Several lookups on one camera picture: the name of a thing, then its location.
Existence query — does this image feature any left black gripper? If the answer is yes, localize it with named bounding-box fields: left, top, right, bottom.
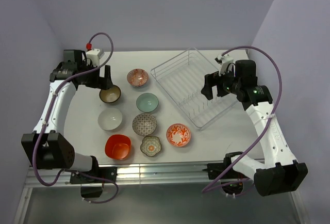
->
left=78, top=60, right=112, bottom=90

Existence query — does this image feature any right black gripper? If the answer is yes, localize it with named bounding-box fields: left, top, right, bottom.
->
left=201, top=65, right=242, bottom=100

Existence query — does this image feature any red blue patterned bowl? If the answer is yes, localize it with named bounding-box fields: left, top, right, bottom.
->
left=126, top=69, right=149, bottom=87

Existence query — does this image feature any pale green ribbed bowl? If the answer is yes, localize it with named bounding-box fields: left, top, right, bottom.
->
left=136, top=93, right=159, bottom=113

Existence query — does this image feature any brown geometric patterned bowl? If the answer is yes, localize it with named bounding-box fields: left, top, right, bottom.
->
left=132, top=113, right=157, bottom=136

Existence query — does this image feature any orange floral patterned bowl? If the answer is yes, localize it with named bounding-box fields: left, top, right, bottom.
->
left=166, top=123, right=191, bottom=147

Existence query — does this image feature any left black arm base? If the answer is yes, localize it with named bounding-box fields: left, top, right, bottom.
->
left=69, top=167, right=119, bottom=200

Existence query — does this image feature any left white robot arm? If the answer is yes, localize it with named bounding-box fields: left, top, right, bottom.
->
left=21, top=49, right=113, bottom=182

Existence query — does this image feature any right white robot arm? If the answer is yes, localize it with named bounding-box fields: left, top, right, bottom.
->
left=201, top=60, right=308, bottom=196

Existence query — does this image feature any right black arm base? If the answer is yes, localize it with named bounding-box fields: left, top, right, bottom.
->
left=206, top=162, right=255, bottom=196

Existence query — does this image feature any flower shaped patterned dish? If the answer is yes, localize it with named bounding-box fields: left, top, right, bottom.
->
left=140, top=136, right=162, bottom=157

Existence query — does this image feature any brown glazed bowl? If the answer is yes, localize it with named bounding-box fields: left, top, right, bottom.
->
left=99, top=85, right=121, bottom=103

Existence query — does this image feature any plain white bowl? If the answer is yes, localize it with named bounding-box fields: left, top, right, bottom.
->
left=97, top=108, right=123, bottom=131

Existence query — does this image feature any orange plastic square bowl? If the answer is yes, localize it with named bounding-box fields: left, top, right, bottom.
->
left=105, top=134, right=131, bottom=160

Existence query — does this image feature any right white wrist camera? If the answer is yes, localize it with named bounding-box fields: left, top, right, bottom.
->
left=214, top=55, right=234, bottom=76

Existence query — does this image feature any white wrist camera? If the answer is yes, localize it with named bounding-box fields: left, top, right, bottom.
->
left=214, top=55, right=234, bottom=76
left=86, top=43, right=104, bottom=67

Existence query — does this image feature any white wire dish rack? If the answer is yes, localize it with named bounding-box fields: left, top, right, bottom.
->
left=151, top=47, right=237, bottom=130

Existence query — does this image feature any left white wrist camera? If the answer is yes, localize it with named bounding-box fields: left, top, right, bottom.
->
left=86, top=43, right=104, bottom=67

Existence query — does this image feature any aluminium frame rail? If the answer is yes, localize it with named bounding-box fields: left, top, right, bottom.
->
left=25, top=163, right=266, bottom=188

